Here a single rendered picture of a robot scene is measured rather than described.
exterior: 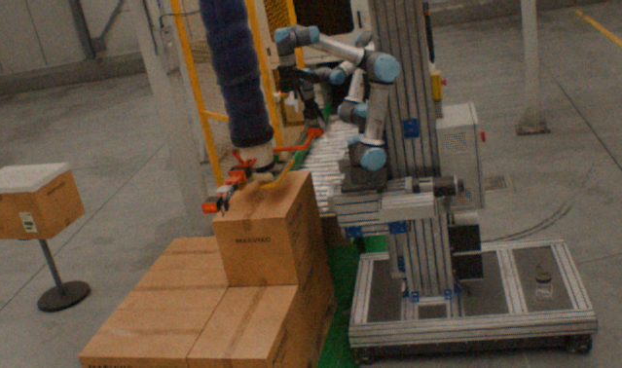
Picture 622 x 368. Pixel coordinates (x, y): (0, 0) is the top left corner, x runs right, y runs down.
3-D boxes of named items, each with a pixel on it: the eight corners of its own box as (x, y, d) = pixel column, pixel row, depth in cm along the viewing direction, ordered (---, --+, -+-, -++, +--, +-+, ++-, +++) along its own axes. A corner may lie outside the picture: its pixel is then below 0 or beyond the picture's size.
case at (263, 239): (261, 233, 402) (246, 174, 386) (322, 230, 390) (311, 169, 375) (229, 286, 349) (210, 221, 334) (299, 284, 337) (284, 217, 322)
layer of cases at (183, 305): (190, 289, 434) (174, 238, 419) (333, 285, 405) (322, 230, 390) (101, 418, 329) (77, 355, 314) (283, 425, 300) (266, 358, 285)
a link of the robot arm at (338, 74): (401, 47, 359) (339, 91, 340) (387, 46, 368) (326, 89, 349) (395, 28, 353) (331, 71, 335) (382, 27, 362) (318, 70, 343)
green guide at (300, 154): (321, 112, 614) (319, 102, 611) (332, 111, 611) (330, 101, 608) (276, 181, 474) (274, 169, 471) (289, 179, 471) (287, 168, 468)
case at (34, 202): (-14, 239, 458) (-35, 189, 442) (23, 213, 492) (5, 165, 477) (51, 239, 436) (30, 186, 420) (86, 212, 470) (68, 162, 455)
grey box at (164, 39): (175, 66, 468) (164, 25, 456) (182, 65, 466) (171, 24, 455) (164, 73, 450) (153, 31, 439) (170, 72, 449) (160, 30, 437)
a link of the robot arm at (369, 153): (373, 164, 315) (389, 52, 299) (385, 173, 302) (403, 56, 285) (350, 164, 312) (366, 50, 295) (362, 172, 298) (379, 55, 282)
